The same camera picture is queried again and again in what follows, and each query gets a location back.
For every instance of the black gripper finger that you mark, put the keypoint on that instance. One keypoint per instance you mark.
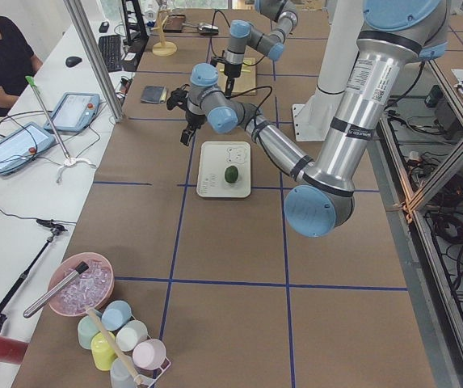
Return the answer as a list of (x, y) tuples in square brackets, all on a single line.
[(187, 135)]

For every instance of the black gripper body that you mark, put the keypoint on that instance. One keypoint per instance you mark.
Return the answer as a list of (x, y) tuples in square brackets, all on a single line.
[(230, 69), (194, 120)]

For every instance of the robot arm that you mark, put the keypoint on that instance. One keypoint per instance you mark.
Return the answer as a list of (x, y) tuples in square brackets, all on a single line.
[(393, 34), (243, 34)]

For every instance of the pink bowl with ice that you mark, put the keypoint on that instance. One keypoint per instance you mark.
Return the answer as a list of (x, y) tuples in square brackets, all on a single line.
[(91, 288)]

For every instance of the bamboo cutting board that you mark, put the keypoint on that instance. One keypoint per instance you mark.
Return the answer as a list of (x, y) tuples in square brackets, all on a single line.
[(245, 83)]

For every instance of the grey yellow sponge cloth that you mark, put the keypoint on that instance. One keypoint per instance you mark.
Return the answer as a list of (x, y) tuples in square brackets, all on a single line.
[(154, 94)]

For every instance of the white bear tray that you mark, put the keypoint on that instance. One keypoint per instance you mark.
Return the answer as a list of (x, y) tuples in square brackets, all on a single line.
[(215, 157)]

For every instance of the wooden stand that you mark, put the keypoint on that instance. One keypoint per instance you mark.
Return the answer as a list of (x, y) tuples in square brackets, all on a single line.
[(163, 48)]

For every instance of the dark green avocado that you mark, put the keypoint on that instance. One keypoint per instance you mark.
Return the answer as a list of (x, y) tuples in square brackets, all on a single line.
[(231, 174)]

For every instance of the dark wooden tray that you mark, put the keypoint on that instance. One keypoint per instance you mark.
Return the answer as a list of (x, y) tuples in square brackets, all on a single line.
[(174, 24)]

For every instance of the black keyboard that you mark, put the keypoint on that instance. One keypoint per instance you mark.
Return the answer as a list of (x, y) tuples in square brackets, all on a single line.
[(110, 48)]

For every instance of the far teach pendant tablet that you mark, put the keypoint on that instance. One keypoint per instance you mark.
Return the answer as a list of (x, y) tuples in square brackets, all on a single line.
[(75, 111)]

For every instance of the teach pendant tablet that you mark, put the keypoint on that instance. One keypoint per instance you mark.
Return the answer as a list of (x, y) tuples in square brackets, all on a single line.
[(75, 111), (20, 147)]

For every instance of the black computer mouse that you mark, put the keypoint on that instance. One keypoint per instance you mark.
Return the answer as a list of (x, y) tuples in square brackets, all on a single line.
[(72, 61)]

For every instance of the green tipped rod stand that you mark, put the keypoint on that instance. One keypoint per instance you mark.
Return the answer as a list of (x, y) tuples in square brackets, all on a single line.
[(70, 160)]

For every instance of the steel tube tool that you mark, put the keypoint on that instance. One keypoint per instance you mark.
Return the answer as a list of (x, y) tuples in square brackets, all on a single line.
[(46, 298)]

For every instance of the near teach pendant tablet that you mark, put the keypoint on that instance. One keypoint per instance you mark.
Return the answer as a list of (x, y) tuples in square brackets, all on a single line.
[(20, 147)]

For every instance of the blue cup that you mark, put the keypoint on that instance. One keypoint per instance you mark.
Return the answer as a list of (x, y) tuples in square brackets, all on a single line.
[(116, 315)]

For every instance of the wooden stick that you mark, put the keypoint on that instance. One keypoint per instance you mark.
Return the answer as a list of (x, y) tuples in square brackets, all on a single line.
[(138, 379)]

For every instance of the white cup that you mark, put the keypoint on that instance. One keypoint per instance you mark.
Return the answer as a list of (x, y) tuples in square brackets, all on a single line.
[(131, 334)]

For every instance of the green cup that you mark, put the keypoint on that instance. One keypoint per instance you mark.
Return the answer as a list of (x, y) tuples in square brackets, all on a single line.
[(86, 331)]

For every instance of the pink cup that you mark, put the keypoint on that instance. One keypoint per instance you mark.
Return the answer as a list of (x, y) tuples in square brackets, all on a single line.
[(149, 354)]

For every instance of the yellow cup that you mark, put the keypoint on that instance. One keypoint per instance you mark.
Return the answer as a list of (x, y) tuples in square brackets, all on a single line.
[(102, 353)]

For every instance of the grey cup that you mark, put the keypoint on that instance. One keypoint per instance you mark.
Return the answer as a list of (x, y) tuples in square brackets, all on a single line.
[(120, 376)]

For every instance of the aluminium frame post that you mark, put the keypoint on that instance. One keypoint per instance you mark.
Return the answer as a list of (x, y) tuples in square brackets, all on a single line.
[(89, 43)]

